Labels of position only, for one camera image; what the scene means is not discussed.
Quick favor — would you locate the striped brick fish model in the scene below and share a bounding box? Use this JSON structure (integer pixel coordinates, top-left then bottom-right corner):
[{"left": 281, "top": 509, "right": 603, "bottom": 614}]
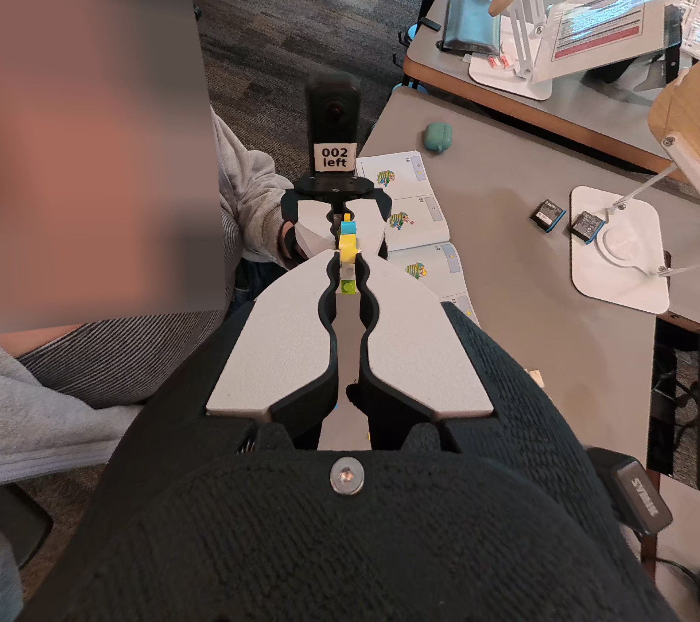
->
[{"left": 336, "top": 213, "right": 362, "bottom": 297}]

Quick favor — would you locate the dark grey power station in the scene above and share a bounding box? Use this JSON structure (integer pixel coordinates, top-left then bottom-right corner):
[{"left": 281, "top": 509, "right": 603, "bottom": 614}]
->
[{"left": 587, "top": 446, "right": 674, "bottom": 536}]

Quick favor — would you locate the grey zip pouch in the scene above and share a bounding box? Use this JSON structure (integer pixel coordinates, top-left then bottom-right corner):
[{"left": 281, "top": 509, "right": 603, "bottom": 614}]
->
[{"left": 441, "top": 0, "right": 503, "bottom": 54}]

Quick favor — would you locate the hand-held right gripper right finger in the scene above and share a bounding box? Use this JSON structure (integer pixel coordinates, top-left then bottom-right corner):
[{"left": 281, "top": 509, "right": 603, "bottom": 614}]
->
[{"left": 357, "top": 250, "right": 494, "bottom": 420}]

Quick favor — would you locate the black chair armrest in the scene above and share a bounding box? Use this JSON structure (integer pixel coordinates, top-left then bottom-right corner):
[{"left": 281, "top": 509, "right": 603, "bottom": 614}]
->
[{"left": 0, "top": 482, "right": 54, "bottom": 569}]

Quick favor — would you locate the wood-edged grey table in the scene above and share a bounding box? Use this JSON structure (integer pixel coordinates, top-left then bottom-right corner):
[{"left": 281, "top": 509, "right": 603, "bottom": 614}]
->
[{"left": 403, "top": 0, "right": 700, "bottom": 181}]

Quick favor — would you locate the person's grey sweatshirt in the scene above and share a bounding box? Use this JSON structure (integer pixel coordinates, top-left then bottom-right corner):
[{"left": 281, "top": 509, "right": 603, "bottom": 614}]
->
[{"left": 0, "top": 346, "right": 144, "bottom": 484}]

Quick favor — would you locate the black camera battery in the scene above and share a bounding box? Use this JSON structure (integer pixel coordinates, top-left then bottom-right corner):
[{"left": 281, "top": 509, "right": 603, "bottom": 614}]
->
[
  {"left": 530, "top": 199, "right": 566, "bottom": 234},
  {"left": 568, "top": 211, "right": 607, "bottom": 246}
]

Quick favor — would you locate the person's left forearm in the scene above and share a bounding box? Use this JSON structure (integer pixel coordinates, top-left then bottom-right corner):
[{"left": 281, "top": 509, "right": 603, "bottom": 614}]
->
[{"left": 210, "top": 108, "right": 297, "bottom": 271}]

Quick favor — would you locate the clear acrylic stand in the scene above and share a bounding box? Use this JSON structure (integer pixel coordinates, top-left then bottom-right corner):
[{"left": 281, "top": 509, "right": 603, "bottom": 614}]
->
[{"left": 532, "top": 0, "right": 685, "bottom": 85}]

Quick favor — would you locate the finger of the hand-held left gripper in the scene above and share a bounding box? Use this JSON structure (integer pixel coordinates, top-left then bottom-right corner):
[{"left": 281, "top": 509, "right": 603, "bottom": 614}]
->
[
  {"left": 353, "top": 198, "right": 387, "bottom": 256},
  {"left": 296, "top": 201, "right": 339, "bottom": 257}
]

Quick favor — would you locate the grey desk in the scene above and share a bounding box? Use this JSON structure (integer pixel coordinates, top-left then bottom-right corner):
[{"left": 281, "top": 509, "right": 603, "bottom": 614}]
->
[{"left": 317, "top": 86, "right": 674, "bottom": 472}]

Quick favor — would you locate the brick instruction booklet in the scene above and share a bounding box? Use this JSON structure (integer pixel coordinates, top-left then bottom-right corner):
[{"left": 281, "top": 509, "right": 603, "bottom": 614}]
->
[{"left": 355, "top": 151, "right": 483, "bottom": 329}]

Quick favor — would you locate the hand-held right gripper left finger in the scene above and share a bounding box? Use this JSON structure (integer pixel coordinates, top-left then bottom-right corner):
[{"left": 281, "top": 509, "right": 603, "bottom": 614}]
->
[{"left": 207, "top": 250, "right": 337, "bottom": 421}]

